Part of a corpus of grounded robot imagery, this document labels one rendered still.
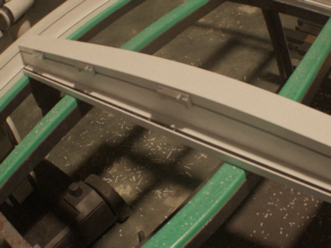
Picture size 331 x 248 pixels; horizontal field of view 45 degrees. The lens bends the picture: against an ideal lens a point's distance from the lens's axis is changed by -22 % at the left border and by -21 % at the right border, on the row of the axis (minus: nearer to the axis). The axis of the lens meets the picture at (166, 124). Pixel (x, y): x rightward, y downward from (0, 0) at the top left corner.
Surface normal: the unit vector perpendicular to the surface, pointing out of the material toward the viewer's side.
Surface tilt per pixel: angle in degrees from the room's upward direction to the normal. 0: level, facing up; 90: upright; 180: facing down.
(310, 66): 0
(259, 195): 0
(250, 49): 0
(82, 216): 45
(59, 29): 90
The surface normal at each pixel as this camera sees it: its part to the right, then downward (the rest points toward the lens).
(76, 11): 0.69, 0.28
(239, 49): -0.29, -0.73
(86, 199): 0.28, -0.32
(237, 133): -0.65, 0.62
